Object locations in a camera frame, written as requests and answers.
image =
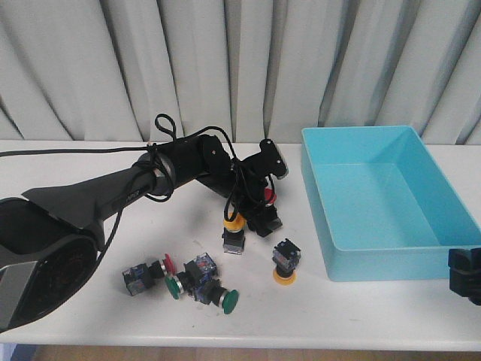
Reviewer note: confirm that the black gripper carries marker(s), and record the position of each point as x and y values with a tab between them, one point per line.
464	273
244	194

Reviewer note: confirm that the yellow mushroom push button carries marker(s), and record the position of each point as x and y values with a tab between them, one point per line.
233	235

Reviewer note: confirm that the red push button sideways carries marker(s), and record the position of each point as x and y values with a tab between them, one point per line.
142	277

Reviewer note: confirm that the red mushroom push button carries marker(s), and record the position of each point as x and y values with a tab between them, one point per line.
270	197

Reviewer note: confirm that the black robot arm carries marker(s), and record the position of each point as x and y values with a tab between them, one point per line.
52	238

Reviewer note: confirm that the light blue plastic box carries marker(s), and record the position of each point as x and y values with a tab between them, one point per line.
383	209

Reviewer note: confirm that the upside-down yellow push button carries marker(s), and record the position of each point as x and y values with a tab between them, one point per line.
286	256

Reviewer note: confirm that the green mushroom push button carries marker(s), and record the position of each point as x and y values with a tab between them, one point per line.
197	273

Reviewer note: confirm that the grey pleated curtain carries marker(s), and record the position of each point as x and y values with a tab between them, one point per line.
102	70

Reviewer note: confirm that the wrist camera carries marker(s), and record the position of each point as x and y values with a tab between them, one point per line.
268	161

